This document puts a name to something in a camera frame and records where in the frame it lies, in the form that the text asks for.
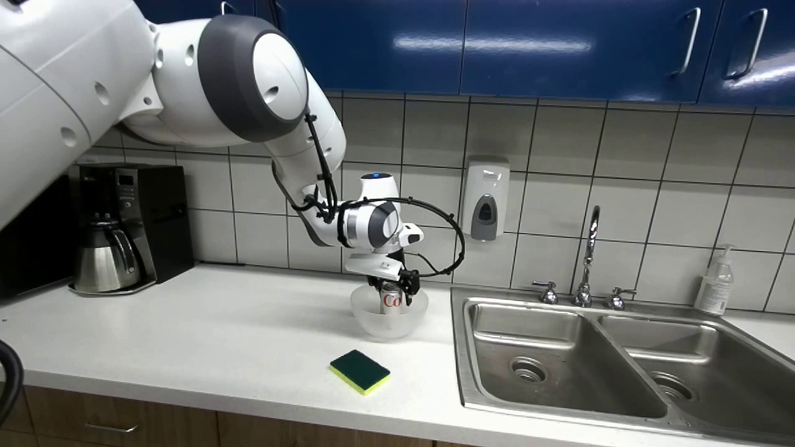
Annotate black silver microwave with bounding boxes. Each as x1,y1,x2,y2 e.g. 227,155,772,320
0,173,76,300

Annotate translucent white plastic bowl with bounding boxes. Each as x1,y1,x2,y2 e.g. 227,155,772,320
351,286,428,341

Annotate green yellow sponge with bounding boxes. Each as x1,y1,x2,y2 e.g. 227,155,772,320
331,351,391,396

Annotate stainless steel coffee carafe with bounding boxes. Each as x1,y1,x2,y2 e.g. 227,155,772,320
71,222,141,296

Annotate wooden drawer with handle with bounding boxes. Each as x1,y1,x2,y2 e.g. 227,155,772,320
24,387,219,447

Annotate stainless steel double sink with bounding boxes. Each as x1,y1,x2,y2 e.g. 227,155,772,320
450,291,795,447

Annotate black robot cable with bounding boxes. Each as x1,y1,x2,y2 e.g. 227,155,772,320
271,109,466,281

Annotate chrome sink faucet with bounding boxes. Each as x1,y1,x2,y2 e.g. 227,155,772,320
539,206,630,311

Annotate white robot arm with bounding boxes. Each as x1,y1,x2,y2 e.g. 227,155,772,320
0,0,423,296

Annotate clear soap bottle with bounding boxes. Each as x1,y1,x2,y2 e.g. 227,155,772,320
693,248,732,315

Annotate blue upper cabinets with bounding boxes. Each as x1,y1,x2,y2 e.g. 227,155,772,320
134,0,795,109

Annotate black steel coffee maker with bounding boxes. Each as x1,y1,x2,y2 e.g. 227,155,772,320
76,165,194,292

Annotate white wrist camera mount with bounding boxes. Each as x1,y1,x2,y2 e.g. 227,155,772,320
342,254,402,281

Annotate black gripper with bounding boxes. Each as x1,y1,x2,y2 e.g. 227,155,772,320
383,268,421,296

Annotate silver red coke can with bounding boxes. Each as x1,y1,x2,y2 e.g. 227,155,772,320
381,286,402,315

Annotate white wall soap dispenser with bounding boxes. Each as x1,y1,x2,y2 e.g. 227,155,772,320
461,162,509,242

